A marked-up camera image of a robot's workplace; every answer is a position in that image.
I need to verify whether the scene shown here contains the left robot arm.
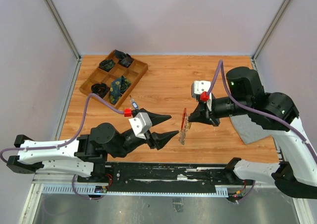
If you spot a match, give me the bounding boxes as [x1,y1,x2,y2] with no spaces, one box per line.
[5,109,179,182]

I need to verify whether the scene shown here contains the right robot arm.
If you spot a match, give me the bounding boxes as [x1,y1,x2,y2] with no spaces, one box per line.
[188,66,317,199]

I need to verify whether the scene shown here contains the key with blue tag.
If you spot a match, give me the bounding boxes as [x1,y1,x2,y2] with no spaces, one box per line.
[129,95,139,110]

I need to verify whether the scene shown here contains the blue tie yellow flowers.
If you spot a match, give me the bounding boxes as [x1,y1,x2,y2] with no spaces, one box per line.
[109,76,131,105]

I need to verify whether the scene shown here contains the grey foam pad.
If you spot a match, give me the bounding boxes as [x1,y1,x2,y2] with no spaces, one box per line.
[230,115,269,145]

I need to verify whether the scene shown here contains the wooden compartment tray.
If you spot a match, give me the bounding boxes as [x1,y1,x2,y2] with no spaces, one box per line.
[79,50,148,109]

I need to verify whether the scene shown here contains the dark tie orange flowers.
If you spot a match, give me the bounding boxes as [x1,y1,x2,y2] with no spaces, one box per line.
[91,83,110,98]

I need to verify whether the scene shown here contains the dark tie purple pattern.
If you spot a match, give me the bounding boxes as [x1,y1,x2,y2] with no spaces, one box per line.
[119,56,134,68]

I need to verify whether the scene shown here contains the dark folded tie back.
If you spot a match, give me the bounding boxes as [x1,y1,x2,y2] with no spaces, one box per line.
[114,50,131,60]

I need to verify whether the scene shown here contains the green patterned rolled tie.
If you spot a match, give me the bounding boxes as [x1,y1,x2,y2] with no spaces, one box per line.
[99,59,115,71]

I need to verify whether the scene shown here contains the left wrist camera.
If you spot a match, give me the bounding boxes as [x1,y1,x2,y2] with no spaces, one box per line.
[128,112,152,140]

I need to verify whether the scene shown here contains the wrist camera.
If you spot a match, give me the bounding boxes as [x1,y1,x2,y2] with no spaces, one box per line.
[128,112,152,140]
[191,80,212,111]

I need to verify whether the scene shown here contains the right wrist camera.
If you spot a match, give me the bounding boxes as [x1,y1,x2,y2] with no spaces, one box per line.
[191,80,212,111]

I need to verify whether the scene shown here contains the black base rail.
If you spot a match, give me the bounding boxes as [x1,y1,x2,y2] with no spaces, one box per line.
[77,162,253,196]

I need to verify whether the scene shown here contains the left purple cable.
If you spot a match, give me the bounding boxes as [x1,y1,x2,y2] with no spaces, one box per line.
[0,93,126,201]

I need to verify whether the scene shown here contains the purple cable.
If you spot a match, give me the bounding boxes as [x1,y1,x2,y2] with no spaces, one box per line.
[207,59,317,160]
[0,93,126,201]

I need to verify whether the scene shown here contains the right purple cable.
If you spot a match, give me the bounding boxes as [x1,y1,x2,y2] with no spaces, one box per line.
[207,59,317,160]

